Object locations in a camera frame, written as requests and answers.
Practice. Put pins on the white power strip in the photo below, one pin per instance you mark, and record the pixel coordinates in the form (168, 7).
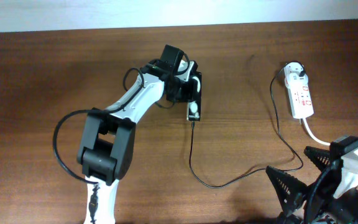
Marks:
(300, 102)

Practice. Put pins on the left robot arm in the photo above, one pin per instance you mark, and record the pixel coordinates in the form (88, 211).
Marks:
(107, 143)

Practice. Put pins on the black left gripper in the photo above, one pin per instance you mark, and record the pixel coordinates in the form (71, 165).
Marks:
(190, 93)

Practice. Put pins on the white USB charger adapter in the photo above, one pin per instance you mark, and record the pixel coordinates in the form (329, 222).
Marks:
(295, 75)

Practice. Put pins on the black smartphone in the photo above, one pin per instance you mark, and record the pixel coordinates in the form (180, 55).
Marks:
(194, 104)

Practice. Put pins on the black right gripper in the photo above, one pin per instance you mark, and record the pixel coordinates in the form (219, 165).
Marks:
(296, 192)

